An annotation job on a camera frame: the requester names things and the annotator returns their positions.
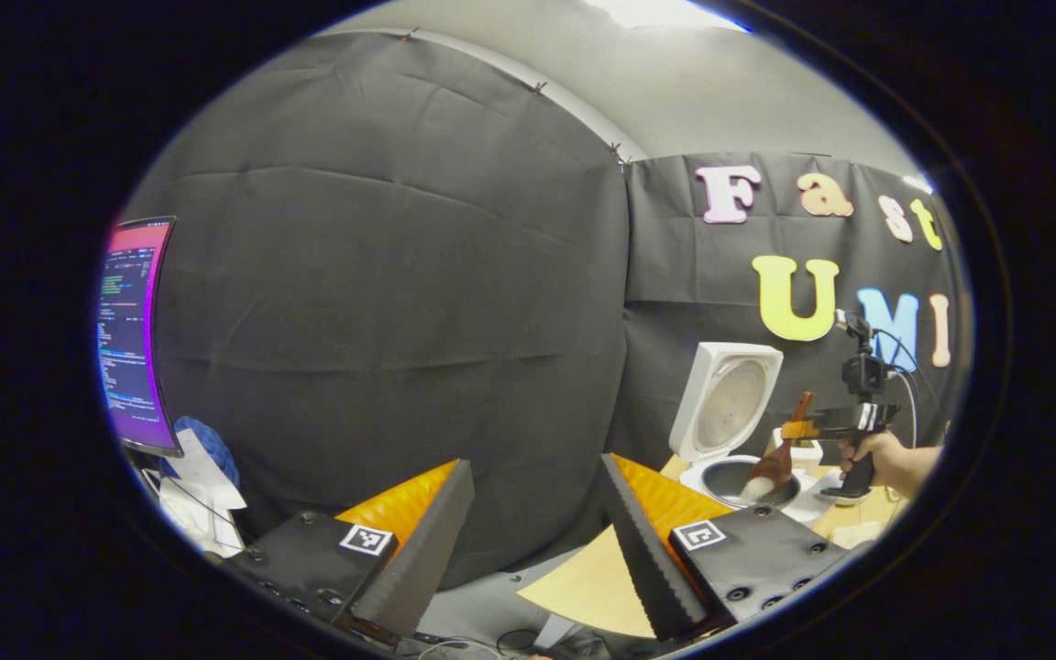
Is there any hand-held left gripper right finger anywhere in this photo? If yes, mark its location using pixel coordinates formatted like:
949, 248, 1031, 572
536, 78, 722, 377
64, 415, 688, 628
597, 452, 854, 643

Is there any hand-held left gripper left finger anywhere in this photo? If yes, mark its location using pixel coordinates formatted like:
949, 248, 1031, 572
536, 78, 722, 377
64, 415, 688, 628
225, 458, 477, 643

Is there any brown wooden spoon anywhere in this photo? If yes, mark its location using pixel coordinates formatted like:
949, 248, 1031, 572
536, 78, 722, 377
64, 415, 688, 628
739, 391, 816, 503

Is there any white rice cooker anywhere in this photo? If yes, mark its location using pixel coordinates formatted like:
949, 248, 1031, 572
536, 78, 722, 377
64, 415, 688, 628
668, 342, 845, 525

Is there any white toaster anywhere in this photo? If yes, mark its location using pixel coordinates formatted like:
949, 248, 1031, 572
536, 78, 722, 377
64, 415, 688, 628
766, 426, 824, 478

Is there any crumpled white paper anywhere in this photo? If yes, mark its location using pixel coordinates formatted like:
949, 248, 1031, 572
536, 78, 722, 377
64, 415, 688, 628
157, 454, 248, 558

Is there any black backdrop cloth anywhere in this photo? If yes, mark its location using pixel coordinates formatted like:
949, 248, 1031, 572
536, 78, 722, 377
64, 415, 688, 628
115, 32, 964, 588

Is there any blue cloth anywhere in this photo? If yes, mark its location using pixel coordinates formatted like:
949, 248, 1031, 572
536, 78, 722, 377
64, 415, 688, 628
170, 417, 240, 487

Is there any computer monitor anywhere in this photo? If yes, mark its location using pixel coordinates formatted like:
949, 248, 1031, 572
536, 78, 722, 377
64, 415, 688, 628
95, 215, 185, 457

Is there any large ceiling light panel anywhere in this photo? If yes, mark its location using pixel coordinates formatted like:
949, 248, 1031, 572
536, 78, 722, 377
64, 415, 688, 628
583, 0, 749, 33

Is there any thin gripper cable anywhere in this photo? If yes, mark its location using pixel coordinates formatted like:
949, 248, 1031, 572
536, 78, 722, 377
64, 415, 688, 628
876, 328, 921, 450

